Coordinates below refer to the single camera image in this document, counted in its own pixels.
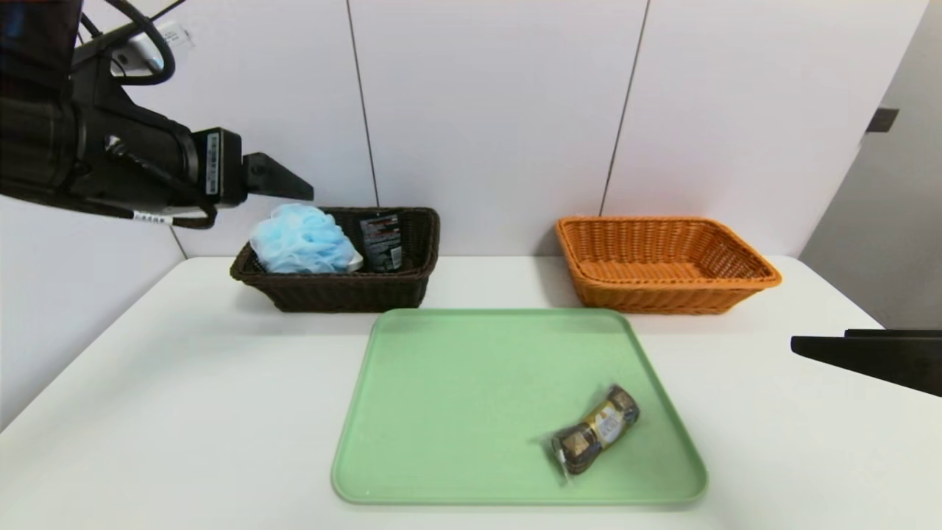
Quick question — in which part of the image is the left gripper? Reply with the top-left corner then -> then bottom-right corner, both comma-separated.
75,91 -> 315,220

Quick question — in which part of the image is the blue mesh bath loofah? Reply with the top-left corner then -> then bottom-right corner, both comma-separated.
249,204 -> 365,275

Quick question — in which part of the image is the black cosmetic tube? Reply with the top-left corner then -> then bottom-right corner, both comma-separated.
358,212 -> 404,273

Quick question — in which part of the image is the gold chocolate pack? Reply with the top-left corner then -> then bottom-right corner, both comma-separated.
543,383 -> 641,487

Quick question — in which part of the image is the dark brown wicker basket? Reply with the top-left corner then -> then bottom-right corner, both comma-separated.
230,207 -> 441,313

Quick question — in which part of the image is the orange wicker basket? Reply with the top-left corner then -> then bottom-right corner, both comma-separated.
556,216 -> 783,316

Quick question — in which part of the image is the green plastic tray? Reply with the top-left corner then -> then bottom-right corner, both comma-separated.
331,308 -> 709,507

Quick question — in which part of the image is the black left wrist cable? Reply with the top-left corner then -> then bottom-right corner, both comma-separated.
74,0 -> 218,230

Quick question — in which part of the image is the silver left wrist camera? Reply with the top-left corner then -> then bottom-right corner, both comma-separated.
110,21 -> 194,74

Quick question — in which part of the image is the black left camera bracket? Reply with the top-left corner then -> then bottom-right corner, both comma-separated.
70,33 -> 177,126

